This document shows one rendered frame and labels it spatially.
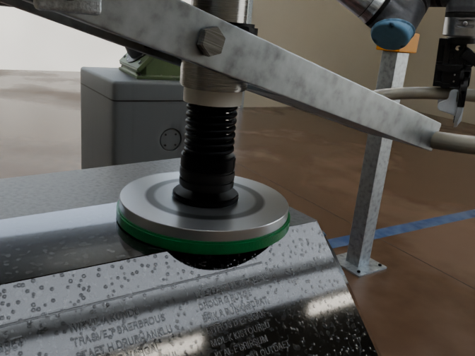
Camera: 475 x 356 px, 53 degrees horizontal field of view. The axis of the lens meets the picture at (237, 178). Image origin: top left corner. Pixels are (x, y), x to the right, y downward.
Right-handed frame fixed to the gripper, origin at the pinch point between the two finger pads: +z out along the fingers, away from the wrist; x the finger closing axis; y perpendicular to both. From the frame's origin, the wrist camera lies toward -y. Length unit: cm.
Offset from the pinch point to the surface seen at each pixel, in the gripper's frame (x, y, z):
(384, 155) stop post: -82, 23, 34
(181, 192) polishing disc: 82, 34, -4
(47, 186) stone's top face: 83, 56, -2
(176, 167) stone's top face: 63, 46, 0
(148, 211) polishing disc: 88, 35, -4
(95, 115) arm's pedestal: -2, 114, 9
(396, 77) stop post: -83, 21, 0
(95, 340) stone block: 102, 33, 3
